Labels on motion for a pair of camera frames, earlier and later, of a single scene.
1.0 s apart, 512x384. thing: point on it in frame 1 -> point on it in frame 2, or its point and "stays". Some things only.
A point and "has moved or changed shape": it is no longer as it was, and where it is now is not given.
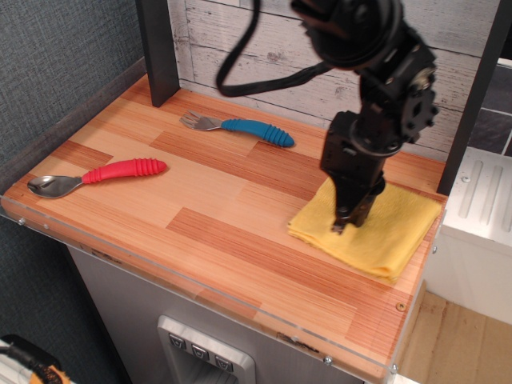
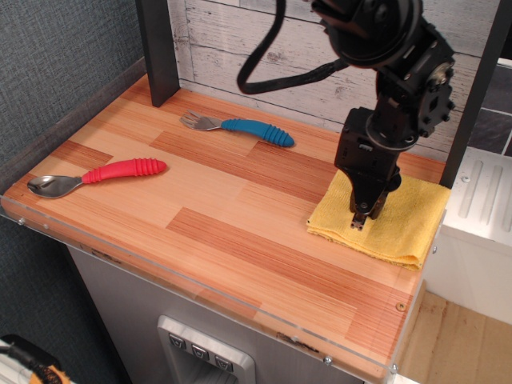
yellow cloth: x=380 y=247 has moved or changed shape
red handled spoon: x=54 y=186 stays
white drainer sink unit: x=470 y=262 stays
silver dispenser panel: x=194 y=357 stays
